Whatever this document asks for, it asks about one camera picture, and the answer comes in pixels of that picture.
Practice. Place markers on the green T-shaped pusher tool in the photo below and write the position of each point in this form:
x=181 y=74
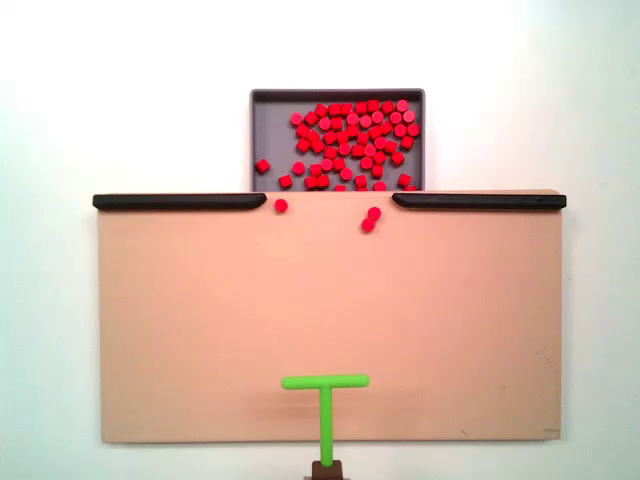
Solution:
x=326 y=425

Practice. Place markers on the grey tray container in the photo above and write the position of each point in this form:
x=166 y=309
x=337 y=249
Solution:
x=272 y=130

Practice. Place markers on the beige flat board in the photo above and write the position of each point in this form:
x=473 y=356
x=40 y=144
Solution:
x=200 y=325

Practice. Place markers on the black barrier strip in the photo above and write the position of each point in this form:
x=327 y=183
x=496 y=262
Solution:
x=175 y=201
x=480 y=201

